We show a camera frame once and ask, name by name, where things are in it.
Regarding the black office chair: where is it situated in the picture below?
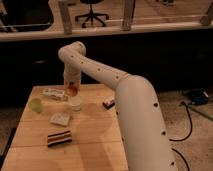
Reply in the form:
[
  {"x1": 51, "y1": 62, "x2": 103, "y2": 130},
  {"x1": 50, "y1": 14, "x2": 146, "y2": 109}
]
[{"x1": 75, "y1": 0, "x2": 109, "y2": 28}]

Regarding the small dark red toy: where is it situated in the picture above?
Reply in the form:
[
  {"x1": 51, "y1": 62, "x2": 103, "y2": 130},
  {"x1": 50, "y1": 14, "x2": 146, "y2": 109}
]
[{"x1": 102, "y1": 96, "x2": 115, "y2": 109}]

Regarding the dark blue floor device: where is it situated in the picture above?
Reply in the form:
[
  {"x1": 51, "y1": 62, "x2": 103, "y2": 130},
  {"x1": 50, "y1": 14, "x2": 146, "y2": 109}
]
[{"x1": 190, "y1": 89, "x2": 209, "y2": 105}]

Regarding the striped dark eraser block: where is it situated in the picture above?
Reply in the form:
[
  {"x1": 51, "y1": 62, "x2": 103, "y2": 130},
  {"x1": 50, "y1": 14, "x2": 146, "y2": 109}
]
[{"x1": 47, "y1": 131, "x2": 72, "y2": 147}]

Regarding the white square sponge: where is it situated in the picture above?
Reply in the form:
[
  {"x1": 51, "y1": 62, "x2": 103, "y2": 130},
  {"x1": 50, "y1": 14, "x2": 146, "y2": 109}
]
[{"x1": 50, "y1": 113, "x2": 70, "y2": 126}]

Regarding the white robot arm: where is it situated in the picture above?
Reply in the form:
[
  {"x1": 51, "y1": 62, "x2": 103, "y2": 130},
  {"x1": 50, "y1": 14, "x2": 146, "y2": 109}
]
[{"x1": 58, "y1": 41, "x2": 178, "y2": 171}]

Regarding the orange red apple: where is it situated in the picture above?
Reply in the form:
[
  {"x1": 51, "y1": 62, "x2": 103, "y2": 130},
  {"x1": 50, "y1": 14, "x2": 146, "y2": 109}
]
[{"x1": 66, "y1": 85, "x2": 78, "y2": 97}]

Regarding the white rectangular packet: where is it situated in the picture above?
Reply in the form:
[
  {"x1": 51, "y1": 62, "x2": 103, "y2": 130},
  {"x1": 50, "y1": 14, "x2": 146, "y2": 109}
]
[{"x1": 42, "y1": 88, "x2": 68, "y2": 101}]

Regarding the white paper cup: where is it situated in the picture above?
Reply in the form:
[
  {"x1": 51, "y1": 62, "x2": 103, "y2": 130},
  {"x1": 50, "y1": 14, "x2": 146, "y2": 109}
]
[{"x1": 69, "y1": 96, "x2": 82, "y2": 111}]

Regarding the black floor cable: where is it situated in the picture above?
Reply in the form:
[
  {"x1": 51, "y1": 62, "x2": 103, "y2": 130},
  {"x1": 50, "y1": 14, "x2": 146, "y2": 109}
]
[{"x1": 169, "y1": 101, "x2": 194, "y2": 171}]

